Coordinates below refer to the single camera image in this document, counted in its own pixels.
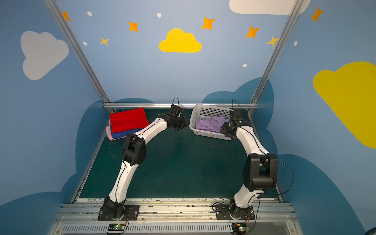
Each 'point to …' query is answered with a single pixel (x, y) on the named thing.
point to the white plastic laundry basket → (209, 112)
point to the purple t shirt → (213, 124)
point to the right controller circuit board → (239, 228)
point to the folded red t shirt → (129, 120)
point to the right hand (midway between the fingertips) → (226, 129)
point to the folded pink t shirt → (108, 130)
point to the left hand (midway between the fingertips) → (189, 124)
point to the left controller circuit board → (116, 226)
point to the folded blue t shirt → (118, 135)
